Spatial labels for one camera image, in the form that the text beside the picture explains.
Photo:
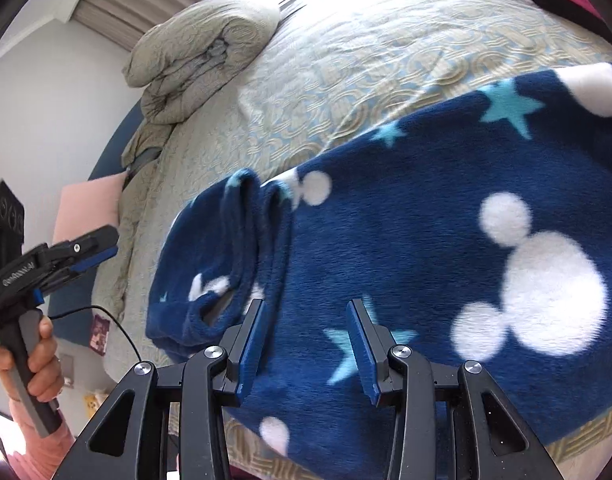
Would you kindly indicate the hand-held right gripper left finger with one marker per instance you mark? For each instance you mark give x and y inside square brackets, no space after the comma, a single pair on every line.
[251,347]

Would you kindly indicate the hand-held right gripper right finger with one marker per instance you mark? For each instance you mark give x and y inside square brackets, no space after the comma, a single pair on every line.
[363,355]

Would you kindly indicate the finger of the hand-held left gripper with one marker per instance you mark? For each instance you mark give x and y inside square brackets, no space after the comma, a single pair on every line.
[78,266]
[86,242]

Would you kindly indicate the person's left forearm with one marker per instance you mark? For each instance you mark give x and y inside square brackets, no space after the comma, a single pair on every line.
[36,455]

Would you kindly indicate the person's left hand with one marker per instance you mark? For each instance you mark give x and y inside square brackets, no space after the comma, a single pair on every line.
[46,360]

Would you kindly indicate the pink pillow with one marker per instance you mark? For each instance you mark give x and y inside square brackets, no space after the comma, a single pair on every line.
[86,205]

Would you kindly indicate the blue headboard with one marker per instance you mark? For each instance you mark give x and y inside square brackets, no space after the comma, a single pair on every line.
[71,324]

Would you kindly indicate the dark red book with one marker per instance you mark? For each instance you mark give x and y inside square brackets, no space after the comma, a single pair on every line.
[100,335]

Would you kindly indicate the folded patterned duvet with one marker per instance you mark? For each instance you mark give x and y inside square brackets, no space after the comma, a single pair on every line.
[196,50]

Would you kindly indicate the beige curtain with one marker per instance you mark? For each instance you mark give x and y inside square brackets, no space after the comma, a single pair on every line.
[136,0]

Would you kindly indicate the bed with patterned sheet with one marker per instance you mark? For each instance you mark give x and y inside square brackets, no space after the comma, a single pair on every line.
[361,60]

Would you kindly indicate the black garment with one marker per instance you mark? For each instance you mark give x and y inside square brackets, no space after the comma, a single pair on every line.
[561,7]

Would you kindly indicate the white wall socket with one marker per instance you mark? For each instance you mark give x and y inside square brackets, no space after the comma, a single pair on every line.
[67,370]

